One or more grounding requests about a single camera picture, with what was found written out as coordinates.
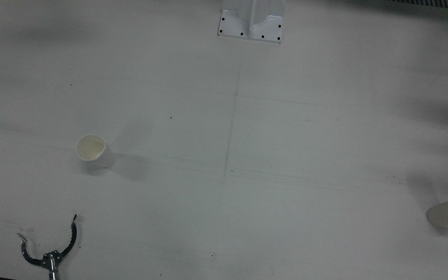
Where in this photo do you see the white bolted mount pedestal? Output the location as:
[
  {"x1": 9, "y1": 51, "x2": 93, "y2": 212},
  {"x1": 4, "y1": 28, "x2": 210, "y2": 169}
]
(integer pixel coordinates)
[{"x1": 218, "y1": 0, "x2": 285, "y2": 44}]

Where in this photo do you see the reacher grabber tool green handle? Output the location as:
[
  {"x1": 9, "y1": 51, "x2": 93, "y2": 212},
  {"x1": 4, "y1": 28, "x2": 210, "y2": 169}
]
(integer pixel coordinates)
[{"x1": 17, "y1": 213, "x2": 78, "y2": 280}]

